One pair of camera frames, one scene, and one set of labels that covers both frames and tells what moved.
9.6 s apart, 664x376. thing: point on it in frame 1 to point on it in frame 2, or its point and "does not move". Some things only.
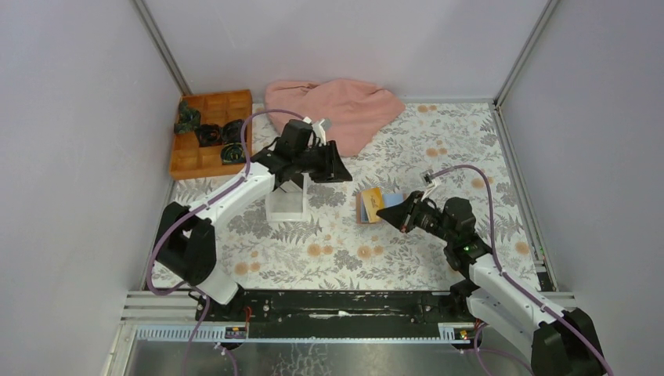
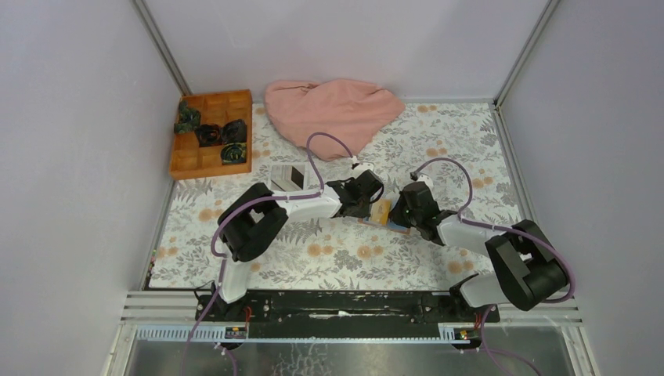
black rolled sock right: [231, 131] does not move
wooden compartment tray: [189, 160] does not move
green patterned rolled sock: [188, 118] does not move
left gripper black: [333, 171] to [362, 212]
